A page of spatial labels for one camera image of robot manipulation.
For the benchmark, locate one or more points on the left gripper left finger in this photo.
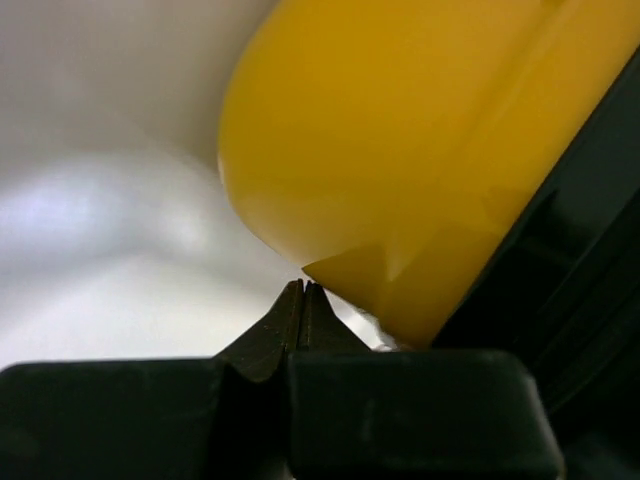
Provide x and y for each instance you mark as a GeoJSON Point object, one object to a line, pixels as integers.
{"type": "Point", "coordinates": [196, 418]}

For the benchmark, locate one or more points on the yellow suitcase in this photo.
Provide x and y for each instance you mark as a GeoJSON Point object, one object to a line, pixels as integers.
{"type": "Point", "coordinates": [465, 171]}

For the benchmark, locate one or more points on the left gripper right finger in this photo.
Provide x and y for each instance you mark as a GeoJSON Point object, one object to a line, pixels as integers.
{"type": "Point", "coordinates": [439, 414]}

